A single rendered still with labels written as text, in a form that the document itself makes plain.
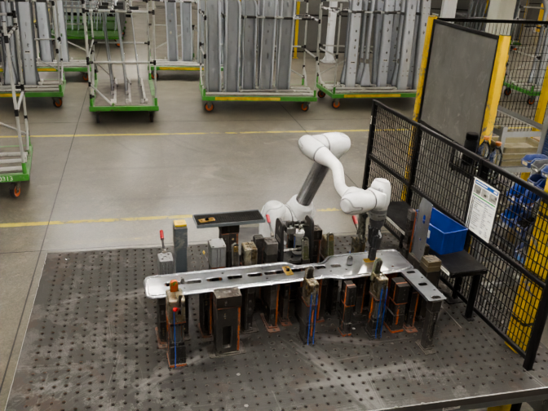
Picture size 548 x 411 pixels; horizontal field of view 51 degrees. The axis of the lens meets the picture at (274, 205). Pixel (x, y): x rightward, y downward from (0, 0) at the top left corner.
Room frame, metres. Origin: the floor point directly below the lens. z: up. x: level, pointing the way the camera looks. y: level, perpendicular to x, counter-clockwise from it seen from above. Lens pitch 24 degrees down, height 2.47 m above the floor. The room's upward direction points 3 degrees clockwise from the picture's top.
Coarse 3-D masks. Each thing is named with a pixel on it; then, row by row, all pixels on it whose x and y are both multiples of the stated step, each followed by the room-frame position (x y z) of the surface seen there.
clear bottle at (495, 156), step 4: (496, 144) 2.87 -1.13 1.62; (500, 144) 2.86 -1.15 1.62; (496, 148) 2.86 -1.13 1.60; (500, 148) 2.86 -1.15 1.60; (492, 152) 2.86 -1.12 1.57; (496, 152) 2.85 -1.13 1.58; (500, 152) 2.85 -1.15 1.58; (492, 156) 2.85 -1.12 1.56; (496, 156) 2.84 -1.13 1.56; (500, 156) 2.84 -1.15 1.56; (492, 160) 2.85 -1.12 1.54; (496, 160) 2.84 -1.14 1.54; (500, 160) 2.84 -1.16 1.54; (496, 164) 2.84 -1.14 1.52; (500, 164) 2.85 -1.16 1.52; (488, 172) 2.85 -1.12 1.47; (492, 172) 2.84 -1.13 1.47; (496, 172) 2.84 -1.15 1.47; (488, 176) 2.85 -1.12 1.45; (492, 176) 2.84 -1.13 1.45; (496, 176) 2.84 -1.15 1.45
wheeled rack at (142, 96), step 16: (112, 0) 10.00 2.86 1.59; (128, 0) 10.06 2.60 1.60; (144, 0) 10.12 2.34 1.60; (96, 64) 9.61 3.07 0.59; (96, 80) 9.88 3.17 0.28; (128, 80) 9.84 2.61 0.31; (144, 80) 10.06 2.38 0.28; (96, 96) 8.72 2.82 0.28; (112, 96) 8.74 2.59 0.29; (128, 96) 8.80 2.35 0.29; (144, 96) 8.75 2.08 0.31; (96, 112) 8.22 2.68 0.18
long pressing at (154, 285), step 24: (264, 264) 2.57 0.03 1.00; (288, 264) 2.59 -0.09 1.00; (312, 264) 2.60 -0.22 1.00; (360, 264) 2.63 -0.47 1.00; (384, 264) 2.64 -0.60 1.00; (408, 264) 2.66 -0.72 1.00; (144, 288) 2.30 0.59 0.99; (168, 288) 2.30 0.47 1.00; (192, 288) 2.31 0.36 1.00; (216, 288) 2.33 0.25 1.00; (240, 288) 2.35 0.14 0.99
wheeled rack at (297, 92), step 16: (304, 0) 10.39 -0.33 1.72; (224, 16) 9.52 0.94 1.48; (256, 16) 9.62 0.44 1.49; (272, 16) 9.68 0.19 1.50; (304, 16) 10.01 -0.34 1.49; (304, 48) 10.40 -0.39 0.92; (304, 64) 10.41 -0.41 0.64; (208, 96) 9.15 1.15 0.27; (224, 96) 9.20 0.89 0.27; (240, 96) 9.26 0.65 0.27; (256, 96) 9.32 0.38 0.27; (272, 96) 9.38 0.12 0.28; (288, 96) 9.44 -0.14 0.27; (304, 96) 9.51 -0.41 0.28
